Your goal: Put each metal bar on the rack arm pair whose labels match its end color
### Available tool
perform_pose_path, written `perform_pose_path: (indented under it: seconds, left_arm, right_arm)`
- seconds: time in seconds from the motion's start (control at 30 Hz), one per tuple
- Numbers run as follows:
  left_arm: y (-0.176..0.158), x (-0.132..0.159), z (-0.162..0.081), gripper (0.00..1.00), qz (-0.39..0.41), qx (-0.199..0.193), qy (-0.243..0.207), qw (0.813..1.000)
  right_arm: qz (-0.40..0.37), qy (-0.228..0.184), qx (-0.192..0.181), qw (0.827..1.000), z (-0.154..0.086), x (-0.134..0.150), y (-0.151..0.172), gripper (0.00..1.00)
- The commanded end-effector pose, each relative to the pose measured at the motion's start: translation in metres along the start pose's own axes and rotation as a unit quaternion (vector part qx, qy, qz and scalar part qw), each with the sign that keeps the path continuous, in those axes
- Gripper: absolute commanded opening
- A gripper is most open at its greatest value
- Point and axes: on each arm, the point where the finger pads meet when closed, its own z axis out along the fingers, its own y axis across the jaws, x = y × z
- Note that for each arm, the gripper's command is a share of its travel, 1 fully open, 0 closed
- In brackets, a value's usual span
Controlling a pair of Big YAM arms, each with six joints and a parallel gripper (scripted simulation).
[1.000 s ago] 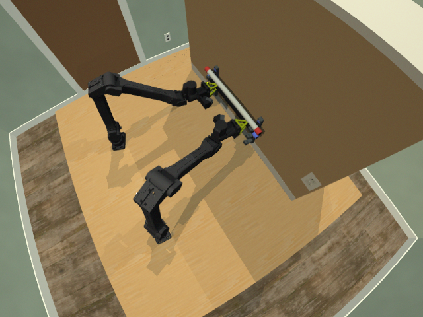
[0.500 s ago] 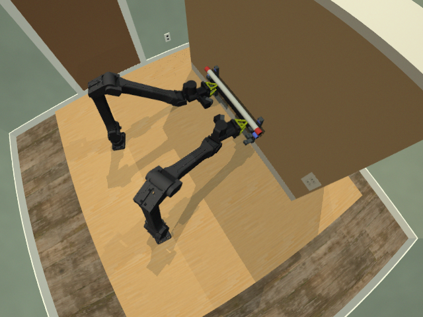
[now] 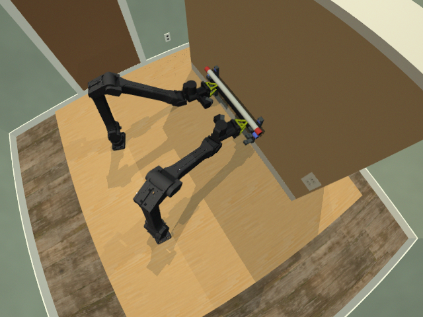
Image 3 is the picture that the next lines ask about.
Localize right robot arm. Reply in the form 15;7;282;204
133;114;233;244

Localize white tube with red ends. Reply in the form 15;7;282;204
204;66;262;136

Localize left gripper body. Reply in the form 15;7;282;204
196;81;211;98

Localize black metal bar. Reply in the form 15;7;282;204
210;80;259;139

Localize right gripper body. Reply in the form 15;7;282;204
226;119;241;139

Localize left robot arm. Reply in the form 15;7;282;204
88;72;213;151

